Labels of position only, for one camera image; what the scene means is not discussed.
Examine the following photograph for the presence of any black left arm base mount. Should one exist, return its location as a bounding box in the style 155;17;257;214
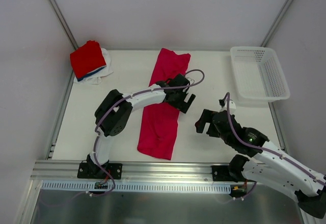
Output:
77;161;123;180

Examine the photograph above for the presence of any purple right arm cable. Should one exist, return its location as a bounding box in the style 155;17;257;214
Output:
225;92;326;186

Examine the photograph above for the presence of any folded blue t-shirt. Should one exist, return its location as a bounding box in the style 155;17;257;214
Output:
74;66;106;82

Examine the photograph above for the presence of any aluminium mounting rail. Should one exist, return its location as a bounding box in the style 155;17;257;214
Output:
31;160;234;184

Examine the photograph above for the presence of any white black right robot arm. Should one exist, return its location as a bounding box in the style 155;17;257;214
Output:
195;109;325;219

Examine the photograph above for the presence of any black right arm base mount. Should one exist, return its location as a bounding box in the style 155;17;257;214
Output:
211;165;245;182

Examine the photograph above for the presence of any white slotted cable duct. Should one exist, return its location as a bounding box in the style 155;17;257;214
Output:
41;180;231;194

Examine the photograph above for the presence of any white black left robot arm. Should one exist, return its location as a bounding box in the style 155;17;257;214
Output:
77;74;196;180

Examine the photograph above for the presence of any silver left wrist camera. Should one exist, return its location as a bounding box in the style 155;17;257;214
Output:
186;77;195;85

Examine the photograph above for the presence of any white plastic mesh basket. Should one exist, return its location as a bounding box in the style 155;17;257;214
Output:
230;46;290;103

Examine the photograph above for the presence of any crimson pink t-shirt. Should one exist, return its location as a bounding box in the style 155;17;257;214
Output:
137;48;191;160

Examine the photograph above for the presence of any folded red t-shirt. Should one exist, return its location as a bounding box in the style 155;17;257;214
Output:
70;41;106;78

